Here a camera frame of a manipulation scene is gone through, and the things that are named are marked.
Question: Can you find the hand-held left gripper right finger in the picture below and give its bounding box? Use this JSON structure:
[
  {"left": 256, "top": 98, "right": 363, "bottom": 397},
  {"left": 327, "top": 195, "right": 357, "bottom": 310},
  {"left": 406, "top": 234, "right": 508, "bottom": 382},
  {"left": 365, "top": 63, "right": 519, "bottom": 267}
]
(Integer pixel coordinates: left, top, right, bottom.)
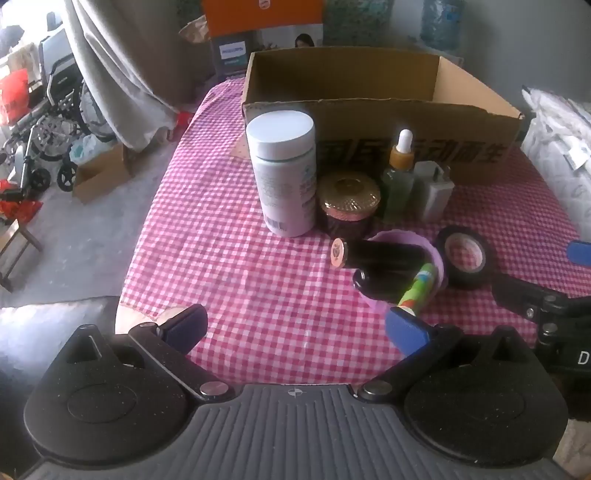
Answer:
[{"left": 358, "top": 307, "right": 536, "bottom": 402}]

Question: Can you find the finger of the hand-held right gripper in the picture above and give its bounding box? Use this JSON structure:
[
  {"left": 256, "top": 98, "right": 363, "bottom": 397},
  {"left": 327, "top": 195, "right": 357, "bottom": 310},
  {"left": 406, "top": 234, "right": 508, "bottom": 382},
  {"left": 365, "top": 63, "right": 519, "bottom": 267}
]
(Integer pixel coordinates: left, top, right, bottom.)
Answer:
[
  {"left": 492, "top": 272, "right": 591, "bottom": 324},
  {"left": 567, "top": 240, "right": 591, "bottom": 266}
]

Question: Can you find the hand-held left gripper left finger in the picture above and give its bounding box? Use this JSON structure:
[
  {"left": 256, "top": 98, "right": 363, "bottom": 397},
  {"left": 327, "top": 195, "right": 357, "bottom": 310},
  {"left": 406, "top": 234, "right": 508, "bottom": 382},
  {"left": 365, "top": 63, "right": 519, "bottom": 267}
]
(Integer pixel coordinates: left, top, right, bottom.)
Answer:
[{"left": 62, "top": 305, "right": 235, "bottom": 403}]

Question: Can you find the green tube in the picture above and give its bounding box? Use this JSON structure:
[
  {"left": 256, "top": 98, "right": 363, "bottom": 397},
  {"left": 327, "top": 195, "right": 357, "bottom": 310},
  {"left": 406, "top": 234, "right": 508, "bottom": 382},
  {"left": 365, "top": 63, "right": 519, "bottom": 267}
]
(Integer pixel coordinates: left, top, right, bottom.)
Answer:
[{"left": 397, "top": 262, "right": 437, "bottom": 317}]

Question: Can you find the small black bottle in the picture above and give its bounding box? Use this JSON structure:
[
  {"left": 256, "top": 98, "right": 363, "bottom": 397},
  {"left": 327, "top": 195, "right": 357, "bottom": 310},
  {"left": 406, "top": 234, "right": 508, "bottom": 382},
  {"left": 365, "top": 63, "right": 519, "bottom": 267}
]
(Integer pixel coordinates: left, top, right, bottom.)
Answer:
[{"left": 352, "top": 265, "right": 419, "bottom": 301}]

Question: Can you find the black tape roll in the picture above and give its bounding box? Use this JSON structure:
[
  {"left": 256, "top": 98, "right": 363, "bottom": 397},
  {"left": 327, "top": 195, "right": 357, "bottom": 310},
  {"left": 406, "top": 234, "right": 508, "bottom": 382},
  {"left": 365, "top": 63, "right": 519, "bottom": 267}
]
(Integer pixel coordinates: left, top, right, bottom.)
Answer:
[{"left": 435, "top": 225, "right": 499, "bottom": 291}]

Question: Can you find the pink plastic bowl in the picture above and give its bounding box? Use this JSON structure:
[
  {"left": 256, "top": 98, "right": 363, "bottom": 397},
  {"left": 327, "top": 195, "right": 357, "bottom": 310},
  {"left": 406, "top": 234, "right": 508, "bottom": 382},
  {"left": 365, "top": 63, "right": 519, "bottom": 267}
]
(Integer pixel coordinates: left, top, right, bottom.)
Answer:
[{"left": 360, "top": 230, "right": 450, "bottom": 315}]

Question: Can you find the black bottle rose cap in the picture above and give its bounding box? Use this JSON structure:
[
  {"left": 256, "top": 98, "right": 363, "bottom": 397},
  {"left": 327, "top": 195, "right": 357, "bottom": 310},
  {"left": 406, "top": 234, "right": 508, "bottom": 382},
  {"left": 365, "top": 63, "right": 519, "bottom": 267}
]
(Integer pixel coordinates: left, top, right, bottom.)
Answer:
[{"left": 330, "top": 237, "right": 430, "bottom": 273}]

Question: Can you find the white charger plug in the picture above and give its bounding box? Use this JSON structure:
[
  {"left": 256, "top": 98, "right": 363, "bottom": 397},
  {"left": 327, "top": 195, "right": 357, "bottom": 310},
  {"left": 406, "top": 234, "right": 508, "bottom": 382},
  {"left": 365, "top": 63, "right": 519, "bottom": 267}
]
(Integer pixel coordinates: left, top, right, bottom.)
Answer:
[{"left": 413, "top": 161, "right": 455, "bottom": 222}]

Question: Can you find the green glass dropper bottle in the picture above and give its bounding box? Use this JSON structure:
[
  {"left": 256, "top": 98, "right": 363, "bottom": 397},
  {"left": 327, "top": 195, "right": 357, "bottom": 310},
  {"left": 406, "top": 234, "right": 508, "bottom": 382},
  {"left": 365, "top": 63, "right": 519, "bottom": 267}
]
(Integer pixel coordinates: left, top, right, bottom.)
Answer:
[{"left": 381, "top": 129, "right": 416, "bottom": 221}]

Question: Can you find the white quilted package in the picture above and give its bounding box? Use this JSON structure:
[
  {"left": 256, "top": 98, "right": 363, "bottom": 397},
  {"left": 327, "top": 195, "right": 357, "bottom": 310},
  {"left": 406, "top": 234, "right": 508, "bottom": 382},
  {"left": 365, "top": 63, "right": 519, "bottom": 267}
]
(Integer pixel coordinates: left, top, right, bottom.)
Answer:
[{"left": 519, "top": 85, "right": 591, "bottom": 232}]

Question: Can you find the dark jar gold lid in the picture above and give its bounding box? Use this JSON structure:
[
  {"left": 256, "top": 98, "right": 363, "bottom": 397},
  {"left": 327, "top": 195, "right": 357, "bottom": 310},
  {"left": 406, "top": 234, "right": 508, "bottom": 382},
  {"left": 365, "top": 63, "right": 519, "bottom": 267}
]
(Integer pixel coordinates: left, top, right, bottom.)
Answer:
[{"left": 317, "top": 172, "right": 383, "bottom": 236}]

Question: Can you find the small cardboard box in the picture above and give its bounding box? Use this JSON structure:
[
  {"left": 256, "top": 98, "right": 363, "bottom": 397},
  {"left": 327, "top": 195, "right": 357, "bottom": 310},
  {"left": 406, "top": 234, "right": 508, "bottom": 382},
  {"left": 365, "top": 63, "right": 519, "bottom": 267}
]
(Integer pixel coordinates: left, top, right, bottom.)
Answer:
[{"left": 71, "top": 143, "right": 134, "bottom": 204}]

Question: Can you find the white supplement bottle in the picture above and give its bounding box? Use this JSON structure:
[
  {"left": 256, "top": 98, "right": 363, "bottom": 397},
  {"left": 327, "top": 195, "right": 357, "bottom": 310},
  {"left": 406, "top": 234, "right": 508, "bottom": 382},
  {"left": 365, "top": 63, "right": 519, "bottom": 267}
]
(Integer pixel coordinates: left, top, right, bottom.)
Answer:
[{"left": 246, "top": 111, "right": 318, "bottom": 238}]

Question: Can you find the wooden stool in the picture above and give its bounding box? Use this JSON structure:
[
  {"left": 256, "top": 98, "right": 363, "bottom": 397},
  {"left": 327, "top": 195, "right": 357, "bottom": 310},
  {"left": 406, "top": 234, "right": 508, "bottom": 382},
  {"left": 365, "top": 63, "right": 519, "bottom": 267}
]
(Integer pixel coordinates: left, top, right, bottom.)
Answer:
[{"left": 0, "top": 219, "right": 44, "bottom": 294}]

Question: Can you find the red plastic item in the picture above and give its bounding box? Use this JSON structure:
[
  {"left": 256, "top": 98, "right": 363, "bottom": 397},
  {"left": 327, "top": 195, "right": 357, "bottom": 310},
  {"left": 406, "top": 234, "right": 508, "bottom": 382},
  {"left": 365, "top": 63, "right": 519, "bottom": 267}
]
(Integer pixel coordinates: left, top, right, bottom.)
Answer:
[{"left": 166, "top": 111, "right": 195, "bottom": 141}]

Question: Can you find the clear plastic bag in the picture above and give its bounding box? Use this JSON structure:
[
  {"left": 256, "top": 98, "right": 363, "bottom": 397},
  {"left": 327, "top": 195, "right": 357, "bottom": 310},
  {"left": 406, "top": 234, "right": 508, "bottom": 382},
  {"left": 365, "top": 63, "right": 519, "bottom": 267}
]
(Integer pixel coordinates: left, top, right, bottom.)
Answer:
[{"left": 69, "top": 134, "right": 116, "bottom": 164}]

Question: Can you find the red plastic bag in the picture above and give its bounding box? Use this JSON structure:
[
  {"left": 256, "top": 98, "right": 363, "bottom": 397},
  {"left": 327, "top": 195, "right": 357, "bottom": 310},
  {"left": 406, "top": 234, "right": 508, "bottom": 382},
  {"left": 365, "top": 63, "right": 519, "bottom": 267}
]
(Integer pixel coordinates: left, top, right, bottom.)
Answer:
[{"left": 0, "top": 180, "right": 44, "bottom": 222}]

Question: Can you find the large water bottle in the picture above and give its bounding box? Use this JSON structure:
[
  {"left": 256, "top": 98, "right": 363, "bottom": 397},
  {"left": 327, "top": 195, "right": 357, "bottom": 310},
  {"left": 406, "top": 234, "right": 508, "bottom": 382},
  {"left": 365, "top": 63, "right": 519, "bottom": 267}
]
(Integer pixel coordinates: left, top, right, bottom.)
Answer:
[{"left": 420, "top": 0, "right": 465, "bottom": 51}]

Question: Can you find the grey curtain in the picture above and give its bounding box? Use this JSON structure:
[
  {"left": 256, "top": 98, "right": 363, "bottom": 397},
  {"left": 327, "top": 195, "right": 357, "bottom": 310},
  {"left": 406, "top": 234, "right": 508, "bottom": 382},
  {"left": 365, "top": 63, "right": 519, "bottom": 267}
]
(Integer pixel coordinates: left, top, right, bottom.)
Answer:
[{"left": 62, "top": 0, "right": 208, "bottom": 151}]

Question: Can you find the wheelchair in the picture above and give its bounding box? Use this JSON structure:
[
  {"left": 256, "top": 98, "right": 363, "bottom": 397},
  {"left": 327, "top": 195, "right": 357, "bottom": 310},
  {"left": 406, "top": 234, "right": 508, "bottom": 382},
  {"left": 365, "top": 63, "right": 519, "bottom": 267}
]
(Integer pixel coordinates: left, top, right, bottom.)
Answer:
[{"left": 0, "top": 23, "right": 116, "bottom": 192}]

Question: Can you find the orange printed carton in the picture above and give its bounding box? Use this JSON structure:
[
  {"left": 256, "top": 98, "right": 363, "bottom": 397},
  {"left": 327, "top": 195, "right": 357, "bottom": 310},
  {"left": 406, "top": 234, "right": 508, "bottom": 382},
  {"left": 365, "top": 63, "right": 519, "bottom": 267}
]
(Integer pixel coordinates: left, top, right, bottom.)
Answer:
[{"left": 202, "top": 0, "right": 324, "bottom": 79}]

